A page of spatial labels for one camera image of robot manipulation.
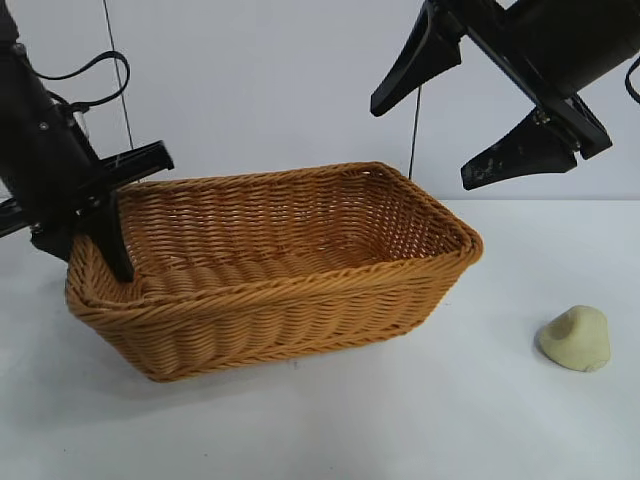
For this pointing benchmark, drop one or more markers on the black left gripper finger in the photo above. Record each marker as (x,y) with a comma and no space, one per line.
(52,242)
(116,245)

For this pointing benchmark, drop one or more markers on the pale yellow egg yolk pastry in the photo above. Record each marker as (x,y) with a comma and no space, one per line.
(575,342)

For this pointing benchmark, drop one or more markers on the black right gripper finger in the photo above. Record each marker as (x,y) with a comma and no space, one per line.
(520,155)
(420,65)

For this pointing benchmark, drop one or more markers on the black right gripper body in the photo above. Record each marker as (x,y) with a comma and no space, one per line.
(560,45)

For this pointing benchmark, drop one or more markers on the tan woven wicker basket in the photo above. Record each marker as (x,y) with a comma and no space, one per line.
(300,310)

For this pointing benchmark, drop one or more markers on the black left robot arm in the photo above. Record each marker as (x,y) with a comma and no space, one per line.
(6,20)

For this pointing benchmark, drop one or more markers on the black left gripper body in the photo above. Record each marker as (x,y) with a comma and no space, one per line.
(45,150)

